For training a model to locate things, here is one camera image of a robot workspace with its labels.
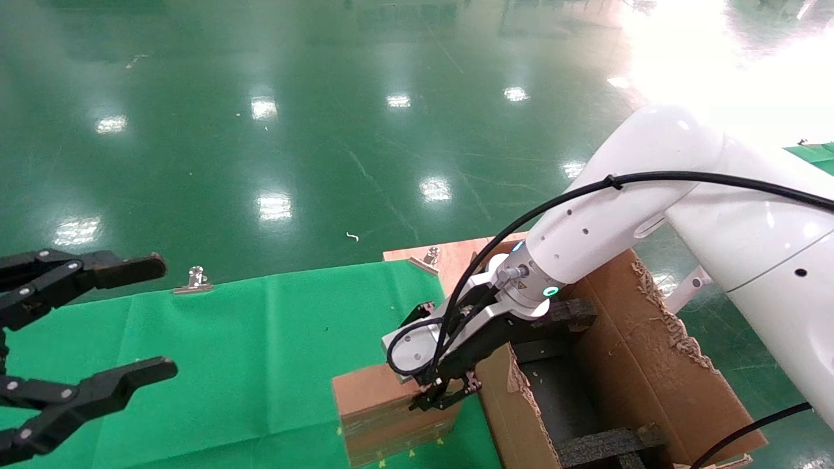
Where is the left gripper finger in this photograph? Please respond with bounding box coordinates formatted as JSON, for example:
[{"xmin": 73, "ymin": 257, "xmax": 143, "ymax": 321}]
[
  {"xmin": 0, "ymin": 356, "xmax": 179, "ymax": 466},
  {"xmin": 0, "ymin": 249, "xmax": 167, "ymax": 333}
]

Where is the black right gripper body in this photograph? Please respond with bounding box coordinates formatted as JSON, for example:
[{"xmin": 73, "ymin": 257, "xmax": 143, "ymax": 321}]
[{"xmin": 427, "ymin": 316, "xmax": 523, "ymax": 388}]

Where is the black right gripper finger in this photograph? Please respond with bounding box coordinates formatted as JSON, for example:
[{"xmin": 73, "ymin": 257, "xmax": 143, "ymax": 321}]
[
  {"xmin": 409, "ymin": 384, "xmax": 457, "ymax": 412},
  {"xmin": 451, "ymin": 373, "xmax": 484, "ymax": 399}
]

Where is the small brown cardboard box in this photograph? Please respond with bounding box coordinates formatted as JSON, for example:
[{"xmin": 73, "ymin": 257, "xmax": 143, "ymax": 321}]
[{"xmin": 332, "ymin": 363, "xmax": 480, "ymax": 468}]

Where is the large open cardboard carton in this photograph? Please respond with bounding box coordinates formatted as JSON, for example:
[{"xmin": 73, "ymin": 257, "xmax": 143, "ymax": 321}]
[{"xmin": 456, "ymin": 238, "xmax": 769, "ymax": 469}]

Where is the black foam liner pad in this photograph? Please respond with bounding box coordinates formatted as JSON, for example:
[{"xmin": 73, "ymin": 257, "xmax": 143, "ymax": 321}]
[{"xmin": 515, "ymin": 355, "xmax": 616, "ymax": 450}]

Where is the black foam insert block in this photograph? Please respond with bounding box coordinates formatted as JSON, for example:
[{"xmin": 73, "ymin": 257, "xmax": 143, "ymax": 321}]
[
  {"xmin": 508, "ymin": 298, "xmax": 597, "ymax": 362},
  {"xmin": 557, "ymin": 425, "xmax": 667, "ymax": 469}
]

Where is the green tablecloth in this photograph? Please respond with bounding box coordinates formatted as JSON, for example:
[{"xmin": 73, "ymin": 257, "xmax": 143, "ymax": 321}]
[
  {"xmin": 785, "ymin": 142, "xmax": 834, "ymax": 177},
  {"xmin": 0, "ymin": 261, "xmax": 502, "ymax": 469}
]

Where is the white metal table leg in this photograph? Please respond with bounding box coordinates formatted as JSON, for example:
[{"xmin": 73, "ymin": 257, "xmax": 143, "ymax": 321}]
[{"xmin": 663, "ymin": 266, "xmax": 712, "ymax": 315}]

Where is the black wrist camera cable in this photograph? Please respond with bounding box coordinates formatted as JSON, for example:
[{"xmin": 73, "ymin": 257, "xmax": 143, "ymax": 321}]
[{"xmin": 386, "ymin": 171, "xmax": 834, "ymax": 380}]

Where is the black loose cable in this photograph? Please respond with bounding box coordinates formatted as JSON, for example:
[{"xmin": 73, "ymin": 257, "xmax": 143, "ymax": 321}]
[{"xmin": 689, "ymin": 402, "xmax": 815, "ymax": 469}]

